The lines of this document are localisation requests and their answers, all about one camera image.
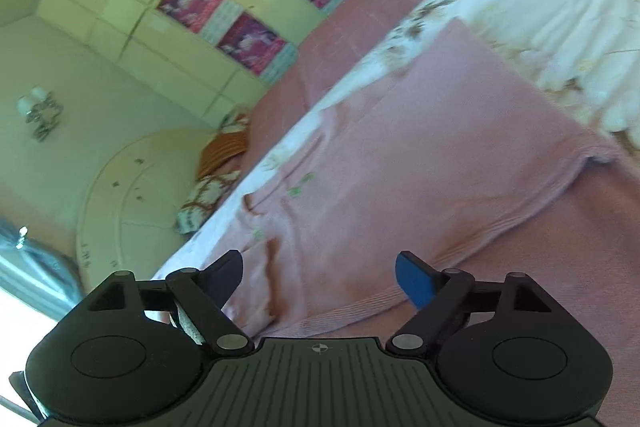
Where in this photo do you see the orange pillow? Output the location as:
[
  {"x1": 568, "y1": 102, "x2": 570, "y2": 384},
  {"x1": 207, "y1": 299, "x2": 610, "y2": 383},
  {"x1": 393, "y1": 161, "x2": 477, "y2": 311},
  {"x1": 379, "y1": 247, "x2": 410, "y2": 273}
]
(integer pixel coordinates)
[{"x1": 196, "y1": 113, "x2": 252, "y2": 181}]

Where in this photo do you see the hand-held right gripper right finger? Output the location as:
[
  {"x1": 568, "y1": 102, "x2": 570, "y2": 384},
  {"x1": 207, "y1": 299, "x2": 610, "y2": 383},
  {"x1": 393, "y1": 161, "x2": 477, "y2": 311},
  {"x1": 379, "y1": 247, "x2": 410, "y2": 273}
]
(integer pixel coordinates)
[{"x1": 386, "y1": 251, "x2": 551, "y2": 354}]

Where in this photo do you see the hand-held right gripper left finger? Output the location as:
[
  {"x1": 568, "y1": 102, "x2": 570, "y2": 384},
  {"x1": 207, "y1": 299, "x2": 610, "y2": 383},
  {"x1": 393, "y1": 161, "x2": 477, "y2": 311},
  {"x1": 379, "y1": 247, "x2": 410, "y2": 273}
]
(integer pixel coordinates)
[{"x1": 87, "y1": 250, "x2": 256, "y2": 354}]

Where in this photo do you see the brown patterned pillow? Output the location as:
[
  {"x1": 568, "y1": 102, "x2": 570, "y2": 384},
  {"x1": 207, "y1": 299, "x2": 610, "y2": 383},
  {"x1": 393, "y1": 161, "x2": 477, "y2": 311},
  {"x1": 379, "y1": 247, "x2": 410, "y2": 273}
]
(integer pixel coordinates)
[{"x1": 174, "y1": 172, "x2": 242, "y2": 236}]

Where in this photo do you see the grey curtain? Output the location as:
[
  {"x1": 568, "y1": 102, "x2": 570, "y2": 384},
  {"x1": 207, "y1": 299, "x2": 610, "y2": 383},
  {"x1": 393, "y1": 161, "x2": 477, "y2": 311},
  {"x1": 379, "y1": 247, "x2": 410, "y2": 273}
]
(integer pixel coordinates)
[{"x1": 0, "y1": 217, "x2": 85, "y2": 323}]

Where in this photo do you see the pink knit sweater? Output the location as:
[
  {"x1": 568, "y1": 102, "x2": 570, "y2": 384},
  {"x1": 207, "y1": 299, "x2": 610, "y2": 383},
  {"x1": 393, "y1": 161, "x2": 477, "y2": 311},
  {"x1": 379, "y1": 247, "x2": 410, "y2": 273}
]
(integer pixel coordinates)
[{"x1": 220, "y1": 19, "x2": 640, "y2": 408}]

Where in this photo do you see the pink checked bed sheet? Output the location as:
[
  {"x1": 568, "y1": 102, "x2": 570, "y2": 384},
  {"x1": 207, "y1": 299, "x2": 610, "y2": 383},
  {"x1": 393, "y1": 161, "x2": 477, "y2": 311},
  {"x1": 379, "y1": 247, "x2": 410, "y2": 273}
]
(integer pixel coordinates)
[{"x1": 240, "y1": 0, "x2": 473, "y2": 188}]

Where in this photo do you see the wall lamp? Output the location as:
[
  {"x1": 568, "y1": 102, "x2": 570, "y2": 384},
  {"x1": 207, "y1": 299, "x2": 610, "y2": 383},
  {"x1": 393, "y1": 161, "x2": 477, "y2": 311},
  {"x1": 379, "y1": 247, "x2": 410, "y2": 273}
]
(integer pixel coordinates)
[{"x1": 16, "y1": 87, "x2": 66, "y2": 142}]

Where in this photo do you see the round cream headboard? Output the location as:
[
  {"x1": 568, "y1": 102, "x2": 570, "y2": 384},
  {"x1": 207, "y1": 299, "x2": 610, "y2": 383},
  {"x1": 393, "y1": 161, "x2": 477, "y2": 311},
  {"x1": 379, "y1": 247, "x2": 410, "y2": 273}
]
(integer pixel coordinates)
[{"x1": 75, "y1": 127, "x2": 223, "y2": 280}]

